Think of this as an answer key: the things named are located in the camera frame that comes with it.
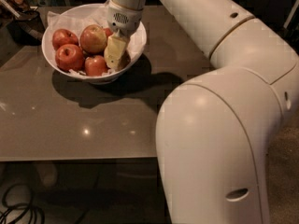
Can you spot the white bowl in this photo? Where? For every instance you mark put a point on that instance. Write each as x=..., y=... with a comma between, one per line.
x=138, y=44

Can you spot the snack bags clutter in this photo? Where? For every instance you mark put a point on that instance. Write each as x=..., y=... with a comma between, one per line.
x=18, y=5

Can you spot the large red-green apple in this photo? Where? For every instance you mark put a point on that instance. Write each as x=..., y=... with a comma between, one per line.
x=93, y=39

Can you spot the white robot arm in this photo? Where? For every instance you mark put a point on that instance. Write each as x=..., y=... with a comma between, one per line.
x=213, y=131

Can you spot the small red apple back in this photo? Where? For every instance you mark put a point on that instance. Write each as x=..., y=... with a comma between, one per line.
x=108, y=32

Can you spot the red apple front left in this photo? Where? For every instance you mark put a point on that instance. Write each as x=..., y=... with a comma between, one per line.
x=69, y=57

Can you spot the yellow-green apple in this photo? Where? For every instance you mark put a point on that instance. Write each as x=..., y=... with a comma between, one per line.
x=119, y=64

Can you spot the white tissue paper liner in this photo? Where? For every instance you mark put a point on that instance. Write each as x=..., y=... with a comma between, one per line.
x=71, y=20

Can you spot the red apple front centre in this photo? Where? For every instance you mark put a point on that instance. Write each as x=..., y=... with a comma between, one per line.
x=95, y=66

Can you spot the red apple far left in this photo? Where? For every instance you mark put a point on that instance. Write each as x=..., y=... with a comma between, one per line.
x=63, y=36

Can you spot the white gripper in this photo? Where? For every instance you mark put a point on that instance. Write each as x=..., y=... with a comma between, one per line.
x=123, y=20

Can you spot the black basket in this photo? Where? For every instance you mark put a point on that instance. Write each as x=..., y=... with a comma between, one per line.
x=28, y=29

